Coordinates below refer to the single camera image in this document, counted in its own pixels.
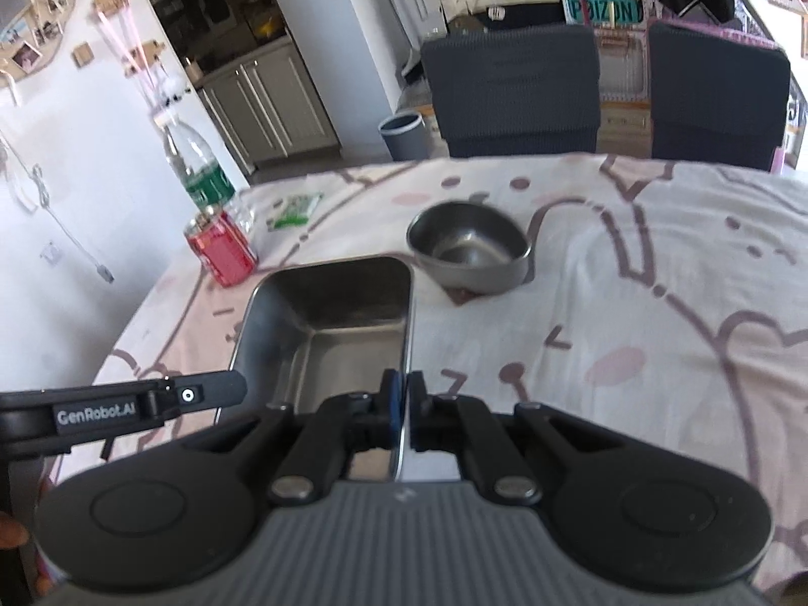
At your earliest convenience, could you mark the green snack packet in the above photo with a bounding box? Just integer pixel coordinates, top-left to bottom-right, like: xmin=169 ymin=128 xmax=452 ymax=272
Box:
xmin=267 ymin=193 xmax=323 ymax=230

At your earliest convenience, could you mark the red soda can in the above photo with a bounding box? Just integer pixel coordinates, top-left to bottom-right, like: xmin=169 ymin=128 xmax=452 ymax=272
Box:
xmin=183 ymin=207 xmax=259 ymax=287

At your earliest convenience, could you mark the dark chair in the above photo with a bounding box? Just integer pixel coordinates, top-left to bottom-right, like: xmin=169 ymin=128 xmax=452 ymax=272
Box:
xmin=648 ymin=22 xmax=790 ymax=172
xmin=422 ymin=25 xmax=601 ymax=159

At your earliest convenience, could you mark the left hand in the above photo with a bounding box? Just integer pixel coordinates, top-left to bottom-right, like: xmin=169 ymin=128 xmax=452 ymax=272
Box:
xmin=0 ymin=510 xmax=55 ymax=598

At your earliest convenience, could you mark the teal poizon sign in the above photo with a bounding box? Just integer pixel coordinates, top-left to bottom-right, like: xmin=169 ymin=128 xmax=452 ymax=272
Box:
xmin=562 ymin=0 xmax=645 ymax=27

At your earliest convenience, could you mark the left dark chair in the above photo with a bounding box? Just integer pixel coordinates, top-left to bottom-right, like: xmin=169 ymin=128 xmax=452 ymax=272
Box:
xmin=422 ymin=25 xmax=601 ymax=159

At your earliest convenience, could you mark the grey trash bin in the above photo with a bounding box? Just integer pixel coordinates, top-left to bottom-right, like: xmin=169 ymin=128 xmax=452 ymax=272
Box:
xmin=378 ymin=111 xmax=431 ymax=162

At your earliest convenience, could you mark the kitchen cabinet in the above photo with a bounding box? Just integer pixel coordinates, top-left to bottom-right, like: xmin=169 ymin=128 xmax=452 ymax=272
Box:
xmin=197 ymin=36 xmax=338 ymax=175

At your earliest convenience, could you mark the round steel bowl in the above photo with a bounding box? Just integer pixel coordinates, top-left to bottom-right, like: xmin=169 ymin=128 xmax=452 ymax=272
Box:
xmin=407 ymin=201 xmax=531 ymax=295

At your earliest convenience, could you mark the rectangular steel tray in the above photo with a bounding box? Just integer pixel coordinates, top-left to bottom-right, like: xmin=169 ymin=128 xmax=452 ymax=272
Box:
xmin=214 ymin=254 xmax=418 ymax=480

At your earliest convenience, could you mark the clear plastic bottle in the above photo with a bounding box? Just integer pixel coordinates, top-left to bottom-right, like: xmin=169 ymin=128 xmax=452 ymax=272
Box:
xmin=162 ymin=116 xmax=255 ymax=235

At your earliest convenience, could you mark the right dark chair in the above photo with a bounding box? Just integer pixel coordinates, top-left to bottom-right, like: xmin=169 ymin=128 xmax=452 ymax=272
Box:
xmin=648 ymin=22 xmax=790 ymax=172

